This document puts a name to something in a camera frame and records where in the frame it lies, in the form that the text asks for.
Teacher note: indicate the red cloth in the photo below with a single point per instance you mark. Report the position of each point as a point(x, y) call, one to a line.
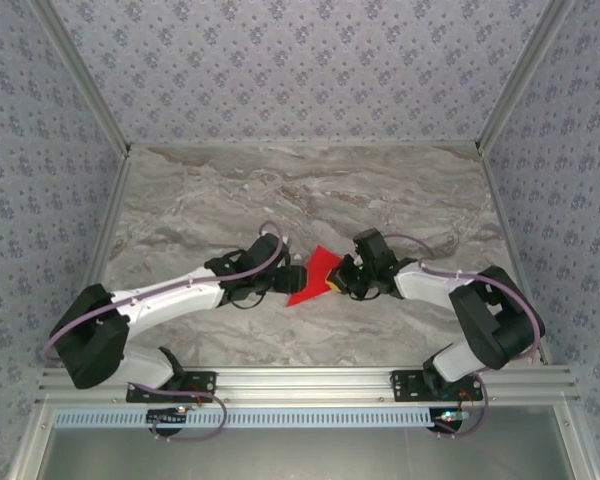
point(320, 265)

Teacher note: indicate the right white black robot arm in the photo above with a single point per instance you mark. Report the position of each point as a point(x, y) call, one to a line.
point(430, 280)

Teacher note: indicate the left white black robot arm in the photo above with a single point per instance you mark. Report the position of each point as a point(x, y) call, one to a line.
point(170, 300)

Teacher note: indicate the steel sheet panel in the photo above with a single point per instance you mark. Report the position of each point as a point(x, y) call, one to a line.
point(305, 455)

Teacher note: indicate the wide aluminium mounting beam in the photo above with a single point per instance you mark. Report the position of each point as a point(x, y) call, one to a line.
point(305, 382)

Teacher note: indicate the black controller board with LED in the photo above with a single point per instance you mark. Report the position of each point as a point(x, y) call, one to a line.
point(447, 425)
point(167, 419)

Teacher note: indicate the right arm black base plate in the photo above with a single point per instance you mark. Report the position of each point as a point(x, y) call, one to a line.
point(405, 392)

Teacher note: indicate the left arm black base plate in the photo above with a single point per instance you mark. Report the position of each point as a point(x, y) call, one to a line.
point(207, 395)

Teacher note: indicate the aluminium table side rail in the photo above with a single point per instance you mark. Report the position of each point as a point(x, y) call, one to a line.
point(512, 250)
point(101, 250)

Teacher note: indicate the aluminium corner post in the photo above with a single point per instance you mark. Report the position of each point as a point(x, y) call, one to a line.
point(91, 85)
point(515, 85)

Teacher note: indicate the aluminium frame leg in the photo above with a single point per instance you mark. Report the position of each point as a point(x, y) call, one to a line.
point(30, 450)
point(575, 450)

